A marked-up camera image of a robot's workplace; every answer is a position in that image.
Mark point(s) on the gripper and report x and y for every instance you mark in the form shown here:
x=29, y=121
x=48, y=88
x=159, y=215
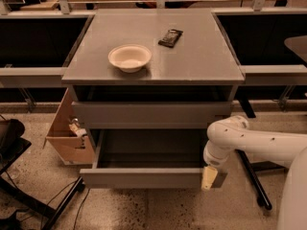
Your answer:
x=213, y=161

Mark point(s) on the grey drawer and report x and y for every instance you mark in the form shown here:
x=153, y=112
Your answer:
x=150, y=115
x=140, y=177

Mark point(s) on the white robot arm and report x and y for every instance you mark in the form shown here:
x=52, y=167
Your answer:
x=285, y=149

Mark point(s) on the grey drawer cabinet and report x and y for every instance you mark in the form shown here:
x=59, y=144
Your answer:
x=146, y=85

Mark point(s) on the grey top drawer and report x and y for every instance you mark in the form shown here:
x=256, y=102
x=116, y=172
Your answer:
x=150, y=115

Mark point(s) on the black stand base right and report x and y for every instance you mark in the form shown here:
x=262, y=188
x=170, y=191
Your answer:
x=252, y=169

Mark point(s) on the black snack packet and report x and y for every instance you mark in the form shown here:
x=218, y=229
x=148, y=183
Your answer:
x=170, y=38

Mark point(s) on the white paper bowl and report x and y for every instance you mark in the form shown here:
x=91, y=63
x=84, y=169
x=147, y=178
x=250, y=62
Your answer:
x=129, y=58

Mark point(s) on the dark office chair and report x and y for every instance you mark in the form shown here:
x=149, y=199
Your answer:
x=12, y=144

